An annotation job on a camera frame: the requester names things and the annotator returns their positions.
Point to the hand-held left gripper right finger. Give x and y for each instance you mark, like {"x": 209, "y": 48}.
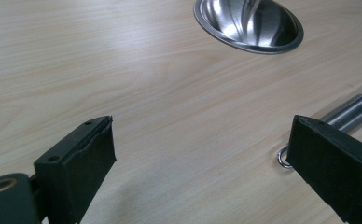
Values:
{"x": 334, "y": 165}

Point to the stainless steel bowl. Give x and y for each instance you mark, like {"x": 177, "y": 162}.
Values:
{"x": 247, "y": 25}

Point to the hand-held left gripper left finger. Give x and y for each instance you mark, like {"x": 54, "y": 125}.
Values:
{"x": 76, "y": 174}

